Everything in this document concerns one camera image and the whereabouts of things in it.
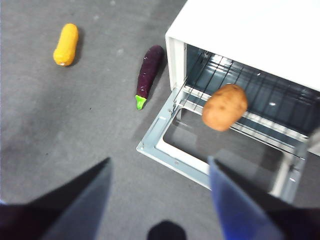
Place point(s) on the brown potato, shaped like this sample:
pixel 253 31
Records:
pixel 225 107

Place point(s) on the white toaster oven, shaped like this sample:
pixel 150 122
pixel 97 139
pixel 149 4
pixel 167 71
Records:
pixel 250 30

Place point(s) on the purple eggplant with green stem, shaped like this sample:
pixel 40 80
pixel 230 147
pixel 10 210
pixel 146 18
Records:
pixel 150 70

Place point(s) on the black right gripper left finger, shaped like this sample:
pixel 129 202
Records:
pixel 75 205

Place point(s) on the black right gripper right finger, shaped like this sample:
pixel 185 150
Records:
pixel 250 215

